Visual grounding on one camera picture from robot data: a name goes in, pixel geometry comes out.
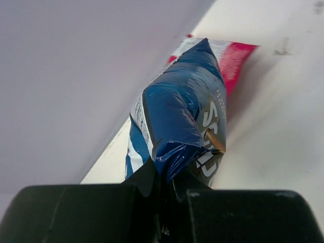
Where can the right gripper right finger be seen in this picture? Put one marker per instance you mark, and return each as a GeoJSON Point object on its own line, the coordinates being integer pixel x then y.
{"type": "Point", "coordinates": [197, 213]}

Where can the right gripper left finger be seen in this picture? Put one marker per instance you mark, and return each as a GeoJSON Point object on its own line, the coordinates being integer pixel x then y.
{"type": "Point", "coordinates": [124, 212]}

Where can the blue snack packet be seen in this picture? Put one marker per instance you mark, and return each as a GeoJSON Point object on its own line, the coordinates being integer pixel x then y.
{"type": "Point", "coordinates": [179, 119]}

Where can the magenta large snack packet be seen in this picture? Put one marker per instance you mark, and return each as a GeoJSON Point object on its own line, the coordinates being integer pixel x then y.
{"type": "Point", "coordinates": [230, 56]}

